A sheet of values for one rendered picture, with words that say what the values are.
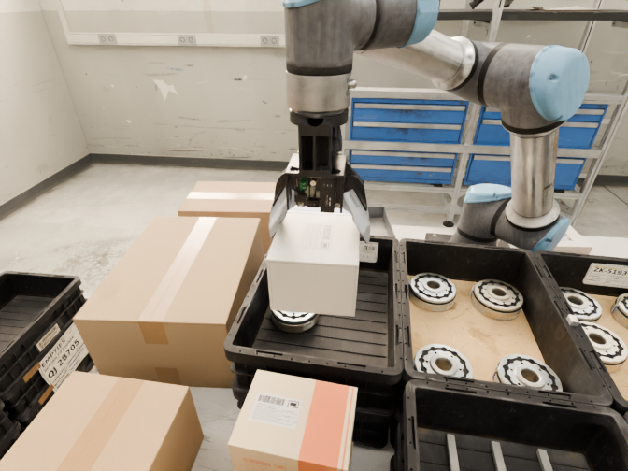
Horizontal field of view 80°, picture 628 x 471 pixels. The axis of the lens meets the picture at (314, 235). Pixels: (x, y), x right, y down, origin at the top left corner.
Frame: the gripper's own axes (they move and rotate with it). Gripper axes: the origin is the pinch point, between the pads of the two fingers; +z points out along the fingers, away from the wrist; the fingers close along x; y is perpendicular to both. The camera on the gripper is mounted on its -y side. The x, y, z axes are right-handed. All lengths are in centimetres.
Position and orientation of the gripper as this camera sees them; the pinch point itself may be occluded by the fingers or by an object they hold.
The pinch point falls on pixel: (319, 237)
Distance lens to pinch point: 57.4
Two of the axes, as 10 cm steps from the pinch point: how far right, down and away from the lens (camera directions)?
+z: 0.0, 8.4, 5.5
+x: 9.9, 0.6, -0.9
